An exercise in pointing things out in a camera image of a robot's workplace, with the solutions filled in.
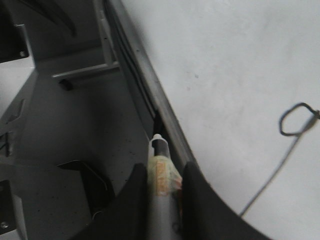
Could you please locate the grey whiteboard stand frame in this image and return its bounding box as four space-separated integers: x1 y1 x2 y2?
0 0 149 240

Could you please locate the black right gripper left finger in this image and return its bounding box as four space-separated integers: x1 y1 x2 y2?
71 163 148 240

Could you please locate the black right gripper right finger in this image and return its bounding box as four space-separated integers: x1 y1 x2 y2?
182 162 269 240

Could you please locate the white whiteboard marker pen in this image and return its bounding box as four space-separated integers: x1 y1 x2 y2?
146 133 183 240

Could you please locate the aluminium whiteboard marker tray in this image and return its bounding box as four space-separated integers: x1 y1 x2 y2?
103 0 198 174

